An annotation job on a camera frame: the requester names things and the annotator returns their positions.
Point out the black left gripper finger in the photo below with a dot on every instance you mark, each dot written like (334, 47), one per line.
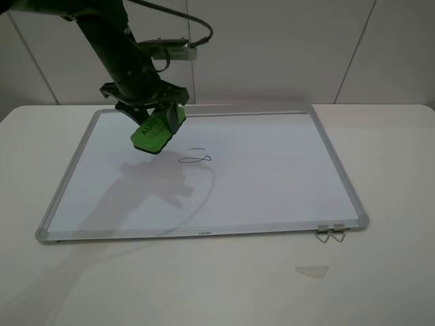
(137, 114)

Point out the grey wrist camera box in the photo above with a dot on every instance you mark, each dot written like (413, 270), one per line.
(173, 49)

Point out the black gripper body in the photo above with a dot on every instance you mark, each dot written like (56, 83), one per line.
(136, 93)

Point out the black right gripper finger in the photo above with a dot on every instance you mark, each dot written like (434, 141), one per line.
(167, 112)

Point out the aluminium framed whiteboard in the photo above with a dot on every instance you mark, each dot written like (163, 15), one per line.
(272, 169)

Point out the black handwriting mark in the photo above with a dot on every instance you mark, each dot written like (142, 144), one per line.
(195, 155)

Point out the clear tape scrap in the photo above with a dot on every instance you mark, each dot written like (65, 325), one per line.
(314, 272)

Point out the metal hanging clip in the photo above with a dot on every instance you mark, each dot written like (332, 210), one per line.
(338, 232)
(323, 233)

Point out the left metal hanging clip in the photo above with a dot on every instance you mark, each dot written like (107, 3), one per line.
(323, 233)

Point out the dark robot arm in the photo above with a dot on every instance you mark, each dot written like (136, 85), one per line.
(105, 26)

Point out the green whiteboard eraser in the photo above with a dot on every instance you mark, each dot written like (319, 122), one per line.
(152, 136)

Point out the right metal hanging clip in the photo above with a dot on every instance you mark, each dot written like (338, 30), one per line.
(338, 232)

